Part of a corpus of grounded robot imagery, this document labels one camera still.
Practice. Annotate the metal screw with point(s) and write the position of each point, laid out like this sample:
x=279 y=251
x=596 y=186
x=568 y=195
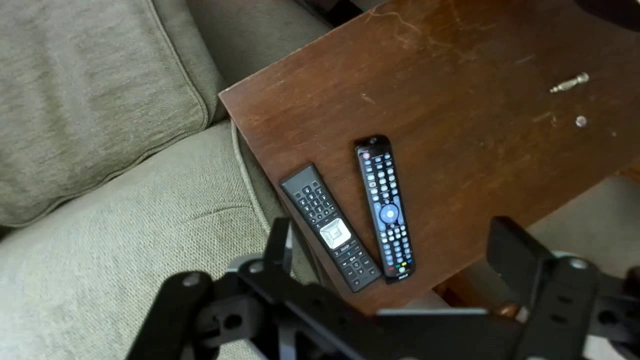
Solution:
x=571 y=83

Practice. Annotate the small metal washer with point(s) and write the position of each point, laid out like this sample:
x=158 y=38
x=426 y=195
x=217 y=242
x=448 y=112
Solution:
x=580 y=120

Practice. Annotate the beige fabric couch cushion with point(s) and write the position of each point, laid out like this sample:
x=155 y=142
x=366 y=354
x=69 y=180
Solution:
x=100 y=101

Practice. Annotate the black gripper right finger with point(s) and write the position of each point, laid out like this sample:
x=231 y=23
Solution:
x=517 y=261

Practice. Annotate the grey remote control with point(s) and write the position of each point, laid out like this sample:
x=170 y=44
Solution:
x=327 y=223

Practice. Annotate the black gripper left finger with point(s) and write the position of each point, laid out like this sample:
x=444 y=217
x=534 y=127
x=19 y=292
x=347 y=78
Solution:
x=281 y=242

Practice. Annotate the black remote with blue button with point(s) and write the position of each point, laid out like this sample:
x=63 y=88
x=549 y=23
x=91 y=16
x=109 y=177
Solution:
x=384 y=207

